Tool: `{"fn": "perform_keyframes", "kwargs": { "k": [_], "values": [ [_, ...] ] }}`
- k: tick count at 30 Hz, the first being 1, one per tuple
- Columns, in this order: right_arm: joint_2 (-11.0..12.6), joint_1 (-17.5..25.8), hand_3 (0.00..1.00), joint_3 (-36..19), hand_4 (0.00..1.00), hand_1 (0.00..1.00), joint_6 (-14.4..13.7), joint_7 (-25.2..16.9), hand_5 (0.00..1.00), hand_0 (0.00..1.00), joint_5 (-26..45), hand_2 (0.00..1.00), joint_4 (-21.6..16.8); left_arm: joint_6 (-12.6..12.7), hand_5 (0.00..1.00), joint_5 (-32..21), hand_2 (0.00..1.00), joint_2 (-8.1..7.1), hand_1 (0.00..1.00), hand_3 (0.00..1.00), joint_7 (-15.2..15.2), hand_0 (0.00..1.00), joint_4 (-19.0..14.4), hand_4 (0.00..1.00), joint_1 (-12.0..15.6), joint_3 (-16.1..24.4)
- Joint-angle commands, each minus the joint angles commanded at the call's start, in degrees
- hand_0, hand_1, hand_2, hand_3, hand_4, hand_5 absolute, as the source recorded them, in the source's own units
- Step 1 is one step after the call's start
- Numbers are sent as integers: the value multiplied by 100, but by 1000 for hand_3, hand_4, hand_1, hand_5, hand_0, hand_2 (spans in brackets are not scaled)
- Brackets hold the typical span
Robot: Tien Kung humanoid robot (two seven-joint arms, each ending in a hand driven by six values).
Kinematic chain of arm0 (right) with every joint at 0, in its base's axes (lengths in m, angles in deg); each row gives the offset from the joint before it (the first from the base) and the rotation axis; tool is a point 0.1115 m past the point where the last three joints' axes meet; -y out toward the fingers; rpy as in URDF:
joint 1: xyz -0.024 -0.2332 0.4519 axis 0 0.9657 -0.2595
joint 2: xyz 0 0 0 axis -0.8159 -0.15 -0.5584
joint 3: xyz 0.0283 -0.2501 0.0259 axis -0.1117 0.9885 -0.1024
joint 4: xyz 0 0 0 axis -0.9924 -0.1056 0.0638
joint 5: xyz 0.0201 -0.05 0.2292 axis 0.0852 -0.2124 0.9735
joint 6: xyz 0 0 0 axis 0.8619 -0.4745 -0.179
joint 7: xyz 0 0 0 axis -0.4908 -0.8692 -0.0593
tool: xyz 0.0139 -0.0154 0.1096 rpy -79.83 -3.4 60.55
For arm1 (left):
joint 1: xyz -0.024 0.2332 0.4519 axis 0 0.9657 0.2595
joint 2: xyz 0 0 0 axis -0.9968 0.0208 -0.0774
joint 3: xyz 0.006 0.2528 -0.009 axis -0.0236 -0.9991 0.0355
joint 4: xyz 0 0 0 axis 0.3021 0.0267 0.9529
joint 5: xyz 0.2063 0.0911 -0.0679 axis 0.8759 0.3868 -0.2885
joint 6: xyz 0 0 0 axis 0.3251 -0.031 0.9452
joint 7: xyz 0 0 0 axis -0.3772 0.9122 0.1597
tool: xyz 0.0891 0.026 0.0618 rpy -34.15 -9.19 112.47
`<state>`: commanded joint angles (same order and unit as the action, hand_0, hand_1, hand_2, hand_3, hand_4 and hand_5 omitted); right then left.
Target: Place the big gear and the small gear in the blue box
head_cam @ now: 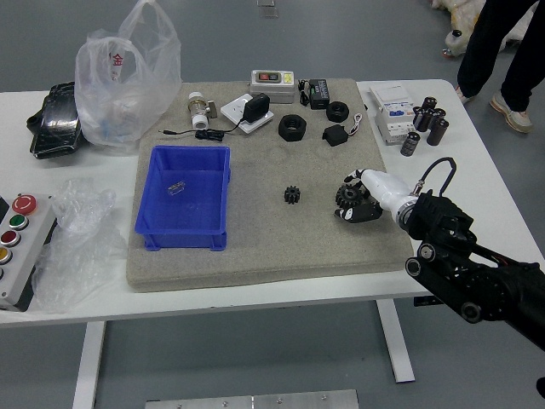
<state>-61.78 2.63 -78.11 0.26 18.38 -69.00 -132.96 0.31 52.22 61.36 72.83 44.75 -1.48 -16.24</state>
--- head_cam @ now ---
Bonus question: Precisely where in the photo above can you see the black adapter cable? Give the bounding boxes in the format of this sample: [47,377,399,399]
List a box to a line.
[158,120,246,143]

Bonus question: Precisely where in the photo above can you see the grey push button control box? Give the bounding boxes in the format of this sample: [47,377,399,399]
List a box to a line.
[0,193,59,312]

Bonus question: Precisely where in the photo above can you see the metal floor cover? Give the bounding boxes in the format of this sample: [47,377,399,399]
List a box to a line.
[256,0,280,19]

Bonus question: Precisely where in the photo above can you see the black plastic tray stack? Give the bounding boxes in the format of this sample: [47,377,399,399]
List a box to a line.
[26,82,89,161]

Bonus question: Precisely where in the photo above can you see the grey switch box red button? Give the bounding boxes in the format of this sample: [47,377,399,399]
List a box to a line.
[249,69,296,105]

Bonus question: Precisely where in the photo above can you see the big black gear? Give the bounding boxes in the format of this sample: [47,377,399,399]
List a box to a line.
[335,183,368,210]

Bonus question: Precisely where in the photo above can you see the brass valve white ends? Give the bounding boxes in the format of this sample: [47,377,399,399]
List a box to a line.
[186,90,218,130]

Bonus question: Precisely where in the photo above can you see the white circuit breaker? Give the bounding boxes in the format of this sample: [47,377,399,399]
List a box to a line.
[368,84,421,147]

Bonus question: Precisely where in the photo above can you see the clear plastic bag red print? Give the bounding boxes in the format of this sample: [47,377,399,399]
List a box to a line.
[74,0,182,155]

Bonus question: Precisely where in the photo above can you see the black power adapter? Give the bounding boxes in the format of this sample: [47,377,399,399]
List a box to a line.
[242,93,271,123]

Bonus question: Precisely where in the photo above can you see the white table leg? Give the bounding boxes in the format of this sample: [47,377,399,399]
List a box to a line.
[72,321,106,409]
[375,299,416,383]

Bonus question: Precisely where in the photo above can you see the crumpled clear bubble wrap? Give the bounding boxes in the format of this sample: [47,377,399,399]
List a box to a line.
[32,177,129,314]

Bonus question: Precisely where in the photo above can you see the plush toy in plastic wrap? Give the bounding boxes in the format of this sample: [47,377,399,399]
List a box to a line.
[428,0,538,59]

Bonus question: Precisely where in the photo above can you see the silver metal plate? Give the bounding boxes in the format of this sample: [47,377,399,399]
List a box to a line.
[144,389,360,409]

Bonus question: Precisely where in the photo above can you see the grey-brown foam mat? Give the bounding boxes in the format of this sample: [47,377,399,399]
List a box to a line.
[125,78,415,293]

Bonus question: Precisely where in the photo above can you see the white and black robot right hand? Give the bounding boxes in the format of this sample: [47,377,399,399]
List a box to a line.
[334,168,416,225]

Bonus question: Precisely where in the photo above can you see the person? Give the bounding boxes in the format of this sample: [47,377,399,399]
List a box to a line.
[456,0,545,134]

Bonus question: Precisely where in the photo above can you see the blue plastic box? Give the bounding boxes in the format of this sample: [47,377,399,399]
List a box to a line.
[134,145,232,252]

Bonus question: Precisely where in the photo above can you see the big black hex nut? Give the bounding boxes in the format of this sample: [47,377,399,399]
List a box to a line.
[278,113,307,141]

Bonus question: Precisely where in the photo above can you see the black charger module with cable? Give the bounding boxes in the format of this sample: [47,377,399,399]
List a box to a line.
[297,78,331,111]

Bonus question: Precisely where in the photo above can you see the black round nut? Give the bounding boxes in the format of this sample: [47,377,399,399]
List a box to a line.
[325,101,350,123]

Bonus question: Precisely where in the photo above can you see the white wall socket plate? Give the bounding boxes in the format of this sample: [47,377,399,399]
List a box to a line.
[220,94,276,135]

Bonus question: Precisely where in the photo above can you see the small black buzzer with wires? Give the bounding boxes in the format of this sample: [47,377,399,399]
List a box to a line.
[321,112,364,148]

